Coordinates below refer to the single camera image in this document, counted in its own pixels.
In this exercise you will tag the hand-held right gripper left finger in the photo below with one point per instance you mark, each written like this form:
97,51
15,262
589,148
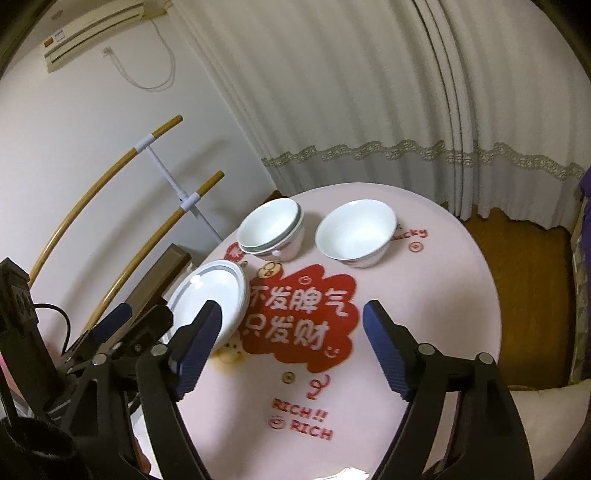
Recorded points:
198,355

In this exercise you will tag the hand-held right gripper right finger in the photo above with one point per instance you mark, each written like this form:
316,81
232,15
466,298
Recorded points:
383,341

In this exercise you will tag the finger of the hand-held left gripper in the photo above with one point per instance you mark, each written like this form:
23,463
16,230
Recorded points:
152,323
115,318

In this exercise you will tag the white plate grey rim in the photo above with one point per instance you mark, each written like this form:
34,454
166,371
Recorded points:
207,286
245,295

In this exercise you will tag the white bowl grey band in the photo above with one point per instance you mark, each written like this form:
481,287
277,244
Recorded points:
355,230
288,249
270,224

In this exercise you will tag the round pink table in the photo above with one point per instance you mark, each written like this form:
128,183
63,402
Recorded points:
415,286

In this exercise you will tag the wooden ballet barre white stand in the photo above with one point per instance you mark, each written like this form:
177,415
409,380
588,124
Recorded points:
190,201

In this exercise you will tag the white cushion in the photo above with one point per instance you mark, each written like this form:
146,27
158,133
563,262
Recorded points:
554,429

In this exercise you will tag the patterned fabric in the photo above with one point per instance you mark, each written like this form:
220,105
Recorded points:
582,286

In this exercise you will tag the purple cloth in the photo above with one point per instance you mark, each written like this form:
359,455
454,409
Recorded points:
585,182

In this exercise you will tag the white wall air conditioner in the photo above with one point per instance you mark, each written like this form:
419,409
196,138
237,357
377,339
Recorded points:
92,32

